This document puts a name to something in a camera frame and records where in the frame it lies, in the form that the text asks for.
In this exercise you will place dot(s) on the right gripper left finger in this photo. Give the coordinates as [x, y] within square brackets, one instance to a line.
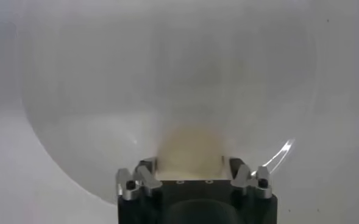
[142, 179]

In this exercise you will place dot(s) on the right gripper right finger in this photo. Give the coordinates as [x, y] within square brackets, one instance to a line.
[243, 179]

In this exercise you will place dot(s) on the white steamed baozi bun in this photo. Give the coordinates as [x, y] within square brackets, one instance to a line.
[191, 149]

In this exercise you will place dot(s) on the round white plate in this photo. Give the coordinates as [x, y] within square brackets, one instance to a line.
[90, 91]

